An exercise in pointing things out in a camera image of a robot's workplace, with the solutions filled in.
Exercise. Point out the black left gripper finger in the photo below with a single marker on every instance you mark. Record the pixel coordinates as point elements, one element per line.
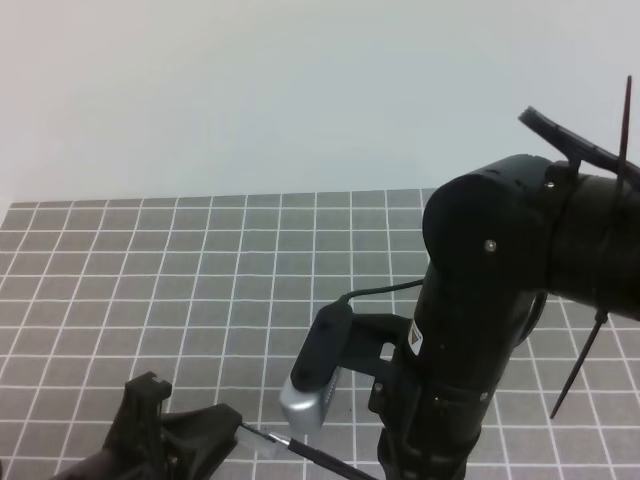
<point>195,443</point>

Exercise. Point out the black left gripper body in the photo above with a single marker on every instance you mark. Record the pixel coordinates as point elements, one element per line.
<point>100,460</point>

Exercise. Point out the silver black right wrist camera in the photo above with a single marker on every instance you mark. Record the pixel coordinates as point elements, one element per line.
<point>307,392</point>

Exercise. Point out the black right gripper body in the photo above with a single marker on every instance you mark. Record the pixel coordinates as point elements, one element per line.
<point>470,324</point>

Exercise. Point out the clear pen cap black clip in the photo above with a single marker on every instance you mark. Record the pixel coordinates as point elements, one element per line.
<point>257,440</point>

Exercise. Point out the black pen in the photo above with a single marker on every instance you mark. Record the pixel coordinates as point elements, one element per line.
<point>320,458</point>

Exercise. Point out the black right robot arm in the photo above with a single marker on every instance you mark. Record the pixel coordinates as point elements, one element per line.
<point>497,239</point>

